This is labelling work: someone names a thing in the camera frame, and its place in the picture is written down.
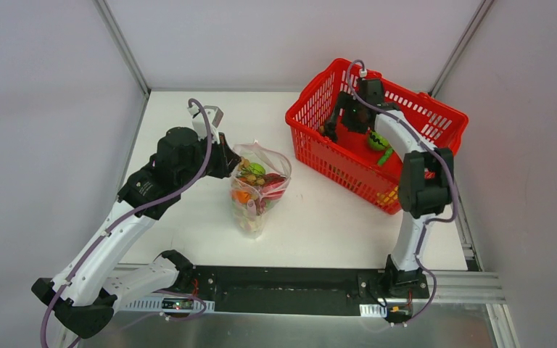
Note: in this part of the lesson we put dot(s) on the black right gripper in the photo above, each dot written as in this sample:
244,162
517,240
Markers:
338,122

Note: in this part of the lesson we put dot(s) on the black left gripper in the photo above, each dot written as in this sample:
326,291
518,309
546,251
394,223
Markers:
221,156

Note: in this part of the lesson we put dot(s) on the dark grape bunch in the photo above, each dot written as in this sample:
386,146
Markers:
329,131

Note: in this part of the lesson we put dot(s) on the light green round fruit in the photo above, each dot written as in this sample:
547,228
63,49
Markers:
256,169

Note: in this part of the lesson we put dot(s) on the clear zip top bag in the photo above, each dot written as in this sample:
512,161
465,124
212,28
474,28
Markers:
273,161

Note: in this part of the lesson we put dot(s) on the orange fruit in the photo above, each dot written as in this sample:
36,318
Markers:
241,197

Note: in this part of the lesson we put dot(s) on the green mangosteen fruit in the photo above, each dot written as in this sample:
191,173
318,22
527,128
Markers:
377,143

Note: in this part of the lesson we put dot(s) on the red apple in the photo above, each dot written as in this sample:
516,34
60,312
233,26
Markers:
273,187

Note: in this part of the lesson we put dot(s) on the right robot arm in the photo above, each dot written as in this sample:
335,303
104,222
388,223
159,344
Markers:
426,184

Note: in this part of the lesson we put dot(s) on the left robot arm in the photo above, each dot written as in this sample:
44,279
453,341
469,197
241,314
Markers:
84,297

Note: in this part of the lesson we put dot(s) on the red plastic basket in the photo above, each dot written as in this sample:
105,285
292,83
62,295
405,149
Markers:
350,161

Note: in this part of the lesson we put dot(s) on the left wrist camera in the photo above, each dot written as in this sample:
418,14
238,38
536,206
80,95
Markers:
214,115

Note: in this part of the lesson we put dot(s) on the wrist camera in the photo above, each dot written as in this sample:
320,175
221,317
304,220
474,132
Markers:
214,115
371,89

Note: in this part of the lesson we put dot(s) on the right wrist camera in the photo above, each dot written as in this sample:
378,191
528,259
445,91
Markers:
371,89

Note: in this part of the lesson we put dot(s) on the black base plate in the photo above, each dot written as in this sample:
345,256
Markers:
300,291

